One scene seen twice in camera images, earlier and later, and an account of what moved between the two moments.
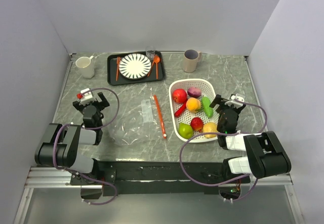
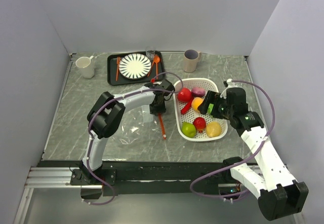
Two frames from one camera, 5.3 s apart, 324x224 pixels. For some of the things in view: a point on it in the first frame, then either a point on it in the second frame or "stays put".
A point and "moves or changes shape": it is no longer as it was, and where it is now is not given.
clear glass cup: [150, 51] stays put
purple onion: [194, 92] moves or changes shape
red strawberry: [197, 124] moves or changes shape
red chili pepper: [178, 112] to [187, 106]
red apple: [179, 96] moves or changes shape
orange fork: [118, 65] stays put
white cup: [86, 65] stays put
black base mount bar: [156, 177] stays put
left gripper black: [102, 104] to [162, 110]
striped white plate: [134, 66] stays put
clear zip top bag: [133, 118] stays put
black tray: [112, 70] stays put
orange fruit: [193, 104] moves or changes shape
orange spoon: [156, 60] stays put
